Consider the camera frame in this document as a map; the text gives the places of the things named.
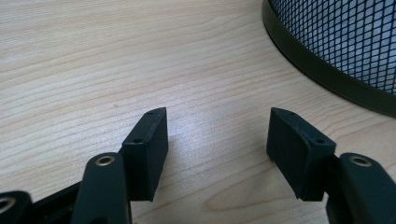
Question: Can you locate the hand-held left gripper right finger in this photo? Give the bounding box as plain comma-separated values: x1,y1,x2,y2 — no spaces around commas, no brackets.
266,106,396,224

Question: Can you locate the black mesh wire basket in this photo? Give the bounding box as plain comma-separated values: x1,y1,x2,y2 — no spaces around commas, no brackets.
262,0,396,119

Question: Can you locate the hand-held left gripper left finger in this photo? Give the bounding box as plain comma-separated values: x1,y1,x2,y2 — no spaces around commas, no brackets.
70,106,169,224

